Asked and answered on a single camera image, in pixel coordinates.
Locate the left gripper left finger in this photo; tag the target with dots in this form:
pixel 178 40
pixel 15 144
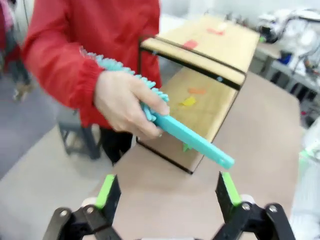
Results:
pixel 110 195

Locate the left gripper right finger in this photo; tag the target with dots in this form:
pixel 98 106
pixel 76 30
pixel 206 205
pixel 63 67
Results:
pixel 226 197

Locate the teal microfiber duster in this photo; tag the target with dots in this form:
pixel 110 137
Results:
pixel 190 143

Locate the person's right forearm red sleeve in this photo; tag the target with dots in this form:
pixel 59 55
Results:
pixel 62 75

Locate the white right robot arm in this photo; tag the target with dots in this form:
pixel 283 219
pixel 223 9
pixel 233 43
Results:
pixel 312 140

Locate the wood and black metal shelf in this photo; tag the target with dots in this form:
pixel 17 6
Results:
pixel 200 57

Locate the person's right hand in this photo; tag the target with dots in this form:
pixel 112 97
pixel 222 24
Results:
pixel 120 100

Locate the green paper scrap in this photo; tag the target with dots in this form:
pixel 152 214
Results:
pixel 186 149

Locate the grey plastic stool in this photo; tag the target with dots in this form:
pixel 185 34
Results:
pixel 75 140

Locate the yellow paper scrap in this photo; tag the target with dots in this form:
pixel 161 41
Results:
pixel 188 102

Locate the orange paper scrap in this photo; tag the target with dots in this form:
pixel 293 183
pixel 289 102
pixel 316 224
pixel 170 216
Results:
pixel 197 90

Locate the blue object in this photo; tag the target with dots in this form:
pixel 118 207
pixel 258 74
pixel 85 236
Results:
pixel 286 58

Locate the grey background workbench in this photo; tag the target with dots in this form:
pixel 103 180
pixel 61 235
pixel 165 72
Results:
pixel 275 50

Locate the red paper scrap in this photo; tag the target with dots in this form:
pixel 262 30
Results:
pixel 215 31
pixel 190 44

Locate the person in red jacket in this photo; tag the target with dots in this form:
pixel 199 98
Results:
pixel 100 25

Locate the mannequin with red pink clothes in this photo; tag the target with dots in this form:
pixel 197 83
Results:
pixel 10 55

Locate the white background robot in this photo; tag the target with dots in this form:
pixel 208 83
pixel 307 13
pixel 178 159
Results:
pixel 287 22

